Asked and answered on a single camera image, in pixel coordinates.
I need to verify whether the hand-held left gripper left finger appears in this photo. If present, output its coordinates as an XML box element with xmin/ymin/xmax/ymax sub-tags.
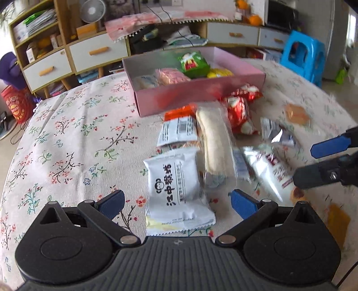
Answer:
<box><xmin>39</xmin><ymin>189</ymin><xmax>141</xmax><ymax>247</ymax></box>

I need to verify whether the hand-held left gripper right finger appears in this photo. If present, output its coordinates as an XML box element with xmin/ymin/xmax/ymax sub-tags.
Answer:
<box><xmin>215</xmin><ymin>189</ymin><xmax>321</xmax><ymax>247</ymax></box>

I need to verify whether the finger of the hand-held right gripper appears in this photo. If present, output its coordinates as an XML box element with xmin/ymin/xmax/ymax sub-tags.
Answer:
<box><xmin>311</xmin><ymin>127</ymin><xmax>358</xmax><ymax>160</ymax></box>
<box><xmin>293</xmin><ymin>151</ymin><xmax>358</xmax><ymax>190</ymax></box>

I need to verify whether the long silver snack packet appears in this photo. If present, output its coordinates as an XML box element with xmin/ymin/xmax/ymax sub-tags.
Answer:
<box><xmin>243</xmin><ymin>145</ymin><xmax>297</xmax><ymax>202</ymax></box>

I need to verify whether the orange candy packet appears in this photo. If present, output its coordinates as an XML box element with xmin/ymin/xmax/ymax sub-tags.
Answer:
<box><xmin>285</xmin><ymin>103</ymin><xmax>310</xmax><ymax>125</ymax></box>

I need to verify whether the small silver snack packet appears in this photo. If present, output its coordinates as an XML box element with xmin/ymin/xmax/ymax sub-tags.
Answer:
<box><xmin>261</xmin><ymin>117</ymin><xmax>297</xmax><ymax>146</ymax></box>

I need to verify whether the white black print snack packet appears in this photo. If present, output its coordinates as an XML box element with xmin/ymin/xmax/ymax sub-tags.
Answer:
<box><xmin>143</xmin><ymin>147</ymin><xmax>216</xmax><ymax>236</ymax></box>

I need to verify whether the long beige cracker packet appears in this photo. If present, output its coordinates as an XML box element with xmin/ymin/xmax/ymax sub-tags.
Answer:
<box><xmin>195</xmin><ymin>107</ymin><xmax>239</xmax><ymax>181</ymax></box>

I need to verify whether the orange white barcode snack packet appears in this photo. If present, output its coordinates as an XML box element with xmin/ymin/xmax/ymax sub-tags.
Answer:
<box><xmin>156</xmin><ymin>104</ymin><xmax>198</xmax><ymax>147</ymax></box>

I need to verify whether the pink cardboard box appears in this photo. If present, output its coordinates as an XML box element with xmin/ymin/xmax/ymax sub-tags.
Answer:
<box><xmin>122</xmin><ymin>46</ymin><xmax>266</xmax><ymax>118</ymax></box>

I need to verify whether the small blue white snack packet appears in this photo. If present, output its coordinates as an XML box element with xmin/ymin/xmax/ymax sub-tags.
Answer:
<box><xmin>233</xmin><ymin>148</ymin><xmax>251</xmax><ymax>182</ymax></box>

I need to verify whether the floral tablecloth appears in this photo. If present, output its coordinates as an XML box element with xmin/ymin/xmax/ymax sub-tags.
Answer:
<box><xmin>0</xmin><ymin>57</ymin><xmax>358</xmax><ymax>291</ymax></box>

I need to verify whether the blue plastic stool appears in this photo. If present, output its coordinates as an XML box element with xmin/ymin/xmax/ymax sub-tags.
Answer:
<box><xmin>280</xmin><ymin>30</ymin><xmax>326</xmax><ymax>88</ymax></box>

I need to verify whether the red snack packet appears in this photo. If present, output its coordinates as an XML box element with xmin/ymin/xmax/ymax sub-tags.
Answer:
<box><xmin>226</xmin><ymin>95</ymin><xmax>260</xmax><ymax>135</ymax></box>
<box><xmin>220</xmin><ymin>83</ymin><xmax>264</xmax><ymax>103</ymax></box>

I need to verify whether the white refrigerator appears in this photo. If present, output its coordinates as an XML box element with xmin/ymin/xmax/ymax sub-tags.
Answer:
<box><xmin>319</xmin><ymin>0</ymin><xmax>351</xmax><ymax>82</ymax></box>

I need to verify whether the yellow snack packet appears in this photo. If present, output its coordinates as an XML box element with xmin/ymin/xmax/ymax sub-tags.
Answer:
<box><xmin>206</xmin><ymin>68</ymin><xmax>234</xmax><ymax>79</ymax></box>

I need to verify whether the red printed bag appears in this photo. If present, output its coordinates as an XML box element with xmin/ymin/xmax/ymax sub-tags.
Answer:
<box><xmin>0</xmin><ymin>85</ymin><xmax>38</xmax><ymax>125</ymax></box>

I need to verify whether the pink snack packet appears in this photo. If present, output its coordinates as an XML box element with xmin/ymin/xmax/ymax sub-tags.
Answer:
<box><xmin>155</xmin><ymin>68</ymin><xmax>192</xmax><ymax>86</ymax></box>

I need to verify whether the black microwave oven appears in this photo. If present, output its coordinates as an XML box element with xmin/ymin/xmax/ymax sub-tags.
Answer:
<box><xmin>267</xmin><ymin>0</ymin><xmax>298</xmax><ymax>27</ymax></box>

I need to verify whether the green snack packet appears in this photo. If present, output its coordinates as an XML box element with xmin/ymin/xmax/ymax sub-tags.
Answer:
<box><xmin>178</xmin><ymin>51</ymin><xmax>211</xmax><ymax>79</ymax></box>

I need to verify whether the black storage box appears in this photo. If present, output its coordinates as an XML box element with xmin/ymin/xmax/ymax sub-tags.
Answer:
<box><xmin>130</xmin><ymin>26</ymin><xmax>166</xmax><ymax>55</ymax></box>

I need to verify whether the purple hat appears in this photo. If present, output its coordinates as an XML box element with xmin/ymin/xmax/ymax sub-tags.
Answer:
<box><xmin>0</xmin><ymin>51</ymin><xmax>24</xmax><ymax>90</ymax></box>

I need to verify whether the wooden cabinet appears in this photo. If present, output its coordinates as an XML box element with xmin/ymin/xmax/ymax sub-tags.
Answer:
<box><xmin>8</xmin><ymin>0</ymin><xmax>291</xmax><ymax>98</ymax></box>

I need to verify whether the small white carton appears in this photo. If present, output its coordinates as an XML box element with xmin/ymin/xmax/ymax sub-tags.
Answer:
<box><xmin>26</xmin><ymin>46</ymin><xmax>38</xmax><ymax>64</ymax></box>

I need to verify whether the brown cardboard box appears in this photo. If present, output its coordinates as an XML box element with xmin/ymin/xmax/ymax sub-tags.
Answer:
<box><xmin>76</xmin><ymin>21</ymin><xmax>100</xmax><ymax>39</ymax></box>

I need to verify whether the pile of loose papers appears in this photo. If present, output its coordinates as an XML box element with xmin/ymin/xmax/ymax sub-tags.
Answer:
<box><xmin>165</xmin><ymin>26</ymin><xmax>209</xmax><ymax>50</ymax></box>

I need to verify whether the pink fringed cloth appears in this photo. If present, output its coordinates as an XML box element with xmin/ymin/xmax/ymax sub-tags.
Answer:
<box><xmin>104</xmin><ymin>11</ymin><xmax>239</xmax><ymax>43</ymax></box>

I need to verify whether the white desk fan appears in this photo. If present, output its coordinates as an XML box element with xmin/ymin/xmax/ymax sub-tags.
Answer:
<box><xmin>79</xmin><ymin>0</ymin><xmax>107</xmax><ymax>24</ymax></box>

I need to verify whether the cat picture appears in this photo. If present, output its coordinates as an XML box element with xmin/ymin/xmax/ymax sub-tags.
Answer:
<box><xmin>105</xmin><ymin>0</ymin><xmax>140</xmax><ymax>22</ymax></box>

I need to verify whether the stack of papers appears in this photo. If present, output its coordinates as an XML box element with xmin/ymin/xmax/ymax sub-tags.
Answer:
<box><xmin>25</xmin><ymin>8</ymin><xmax>58</xmax><ymax>36</ymax></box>

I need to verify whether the white drawer orange handle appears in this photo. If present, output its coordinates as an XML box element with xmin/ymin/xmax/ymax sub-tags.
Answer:
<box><xmin>68</xmin><ymin>33</ymin><xmax>131</xmax><ymax>74</ymax></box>
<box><xmin>22</xmin><ymin>48</ymin><xmax>75</xmax><ymax>93</ymax></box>
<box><xmin>207</xmin><ymin>22</ymin><xmax>260</xmax><ymax>47</ymax></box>
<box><xmin>259</xmin><ymin>28</ymin><xmax>290</xmax><ymax>51</ymax></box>

